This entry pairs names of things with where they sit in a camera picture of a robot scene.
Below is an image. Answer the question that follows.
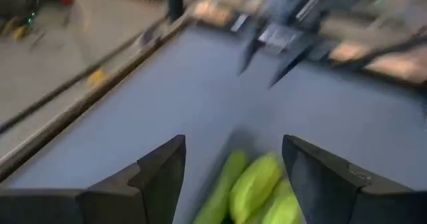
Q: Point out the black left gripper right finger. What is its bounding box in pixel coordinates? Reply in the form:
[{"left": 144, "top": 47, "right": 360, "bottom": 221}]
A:
[{"left": 282, "top": 134, "right": 427, "bottom": 224}]

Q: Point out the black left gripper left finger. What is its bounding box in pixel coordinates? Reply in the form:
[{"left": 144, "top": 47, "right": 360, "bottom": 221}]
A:
[{"left": 0, "top": 134, "right": 187, "bottom": 224}]

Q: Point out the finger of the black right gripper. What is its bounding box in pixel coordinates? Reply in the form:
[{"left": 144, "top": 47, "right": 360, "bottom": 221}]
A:
[
  {"left": 269, "top": 43, "right": 316, "bottom": 88},
  {"left": 237, "top": 37, "right": 265, "bottom": 76}
]

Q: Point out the grey table mat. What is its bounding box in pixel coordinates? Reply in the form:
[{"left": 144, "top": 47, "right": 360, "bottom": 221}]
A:
[{"left": 0, "top": 23, "right": 427, "bottom": 224}]

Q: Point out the black tray with cucumbers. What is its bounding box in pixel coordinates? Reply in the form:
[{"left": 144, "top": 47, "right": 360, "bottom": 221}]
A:
[{"left": 189, "top": 125, "right": 301, "bottom": 224}]

